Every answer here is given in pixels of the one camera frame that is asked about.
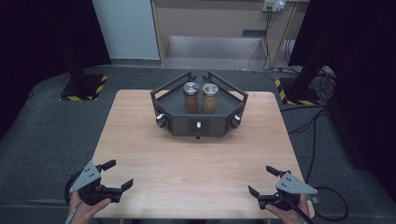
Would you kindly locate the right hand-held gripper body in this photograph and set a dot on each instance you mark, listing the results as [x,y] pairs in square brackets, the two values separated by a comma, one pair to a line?
[292,185]

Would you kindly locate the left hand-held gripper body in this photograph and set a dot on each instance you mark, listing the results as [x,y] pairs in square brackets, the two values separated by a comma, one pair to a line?
[87,177]

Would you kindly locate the black corner rack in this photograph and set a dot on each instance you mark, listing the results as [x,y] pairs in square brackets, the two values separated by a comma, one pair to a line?
[196,124]

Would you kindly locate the light tan spice jar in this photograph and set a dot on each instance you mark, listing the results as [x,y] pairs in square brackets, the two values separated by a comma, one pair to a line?
[210,101]

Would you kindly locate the dark brown spice jar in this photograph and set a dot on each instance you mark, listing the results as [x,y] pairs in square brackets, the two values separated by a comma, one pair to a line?
[191,101]

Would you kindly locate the person's right hand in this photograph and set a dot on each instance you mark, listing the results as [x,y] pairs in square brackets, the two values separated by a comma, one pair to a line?
[292,217]

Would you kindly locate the person's left hand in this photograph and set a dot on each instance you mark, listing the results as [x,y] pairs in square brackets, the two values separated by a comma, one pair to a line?
[84,214]

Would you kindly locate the black metal stand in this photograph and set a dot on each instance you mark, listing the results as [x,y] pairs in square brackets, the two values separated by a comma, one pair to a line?
[299,93]
[82,88]

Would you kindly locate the black curtain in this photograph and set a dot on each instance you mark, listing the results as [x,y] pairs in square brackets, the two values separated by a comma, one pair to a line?
[364,77]
[40,37]

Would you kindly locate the white panel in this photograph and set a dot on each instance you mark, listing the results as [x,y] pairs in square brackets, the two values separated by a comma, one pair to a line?
[127,28]

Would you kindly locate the white power strip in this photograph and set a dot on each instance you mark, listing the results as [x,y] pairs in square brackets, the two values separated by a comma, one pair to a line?
[273,5]

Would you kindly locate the wooden cabinet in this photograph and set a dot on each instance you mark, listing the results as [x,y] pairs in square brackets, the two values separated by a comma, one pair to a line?
[205,18]

